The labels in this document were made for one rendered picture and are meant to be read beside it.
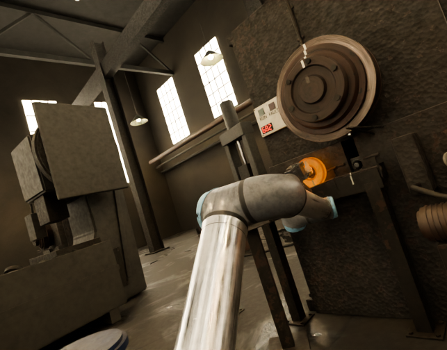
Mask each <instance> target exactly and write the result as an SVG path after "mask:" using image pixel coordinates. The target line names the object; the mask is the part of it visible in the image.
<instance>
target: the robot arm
mask: <svg viewBox="0 0 447 350"><path fill-rule="evenodd" d="M304 164H305V167H304ZM286 170H287V172H284V174H265V175H260V176H253V177H249V178H247V179H245V180H242V181H238V182H235V183H232V184H229V185H226V186H223V187H217V188H214V189H212V190H210V191H209V192H206V193H204V194H203V195H202V196H201V197H200V199H199V201H198V203H197V210H196V213H197V215H198V217H197V221H198V223H199V225H200V227H201V229H202V232H201V236H200V241H199V244H198V248H197V253H196V257H195V262H194V265H193V270H192V274H191V277H190V283H189V286H188V291H187V295H186V300H185V304H184V309H183V312H182V316H181V321H180V325H179V330H178V334H177V339H176V342H175V346H174V350H236V338H237V330H238V315H239V308H240V300H241V286H242V277H243V263H244V255H245V241H246V237H247V230H248V226H249V225H250V224H255V223H258V222H263V221H267V220H272V219H281V220H282V224H283V225H284V227H285V229H286V230H287V231H288V232H292V233H294V232H298V231H301V230H303V229H304V228H305V226H306V225H307V224H313V223H316V222H321V221H325V220H329V219H334V218H337V217H338V212H337V210H336V206H335V203H334V200H333V198H332V197H325V198H321V197H319V196H317V195H315V194H313V193H312V190H311V189H310V188H309V187H308V186H307V185H306V184H305V183H303V181H304V180H306V179H308V178H309V177H310V175H312V173H313V171H312V168H311V167H310V166H309V164H308V163H307V161H305V162H304V163H303V161H302V162H299V163H295V164H293V165H290V166H289V167H288V168H287V169H286Z"/></svg>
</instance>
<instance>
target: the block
mask: <svg viewBox="0 0 447 350"><path fill-rule="evenodd" d="M391 143H392V145H393V149H394V151H395V153H396V156H397V159H398V162H399V164H400V167H401V169H402V172H403V175H404V177H405V180H406V183H407V186H408V188H409V191H410V194H411V195H414V196H415V195H419V194H422V193H420V192H417V191H414V190H411V188H410V186H411V185H413V184H415V183H418V182H419V183H420V184H421V187H422V188H425V189H428V190H432V191H434V190H435V189H436V187H437V184H436V181H435V179H434V176H433V174H432V170H431V169H430V166H429V163H428V160H427V158H426V156H425V152H424V150H423V147H422V145H421V142H420V140H419V138H418V134H417V133H408V134H406V135H402V136H400V137H396V138H394V139H392V140H391Z"/></svg>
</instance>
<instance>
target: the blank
mask: <svg viewBox="0 0 447 350"><path fill-rule="evenodd" d="M302 161H303V163H304V162H305V161H307V163H308V164H309V166H310V167H313V168H314V170H315V172H316V175H315V176H314V178H308V179H306V180H304V181H303V183H305V184H306V185H307V186H308V187H309V188H311V187H313V186H315V185H318V184H320V183H323V182H324V181H325V179H326V175H327V171H326V168H325V165H324V164H323V162H322V161H320V160H319V159H317V158H312V157H310V158H304V159H302V160H301V161H300V162H302ZM300 162H299V163H300ZM304 167H305V164H304Z"/></svg>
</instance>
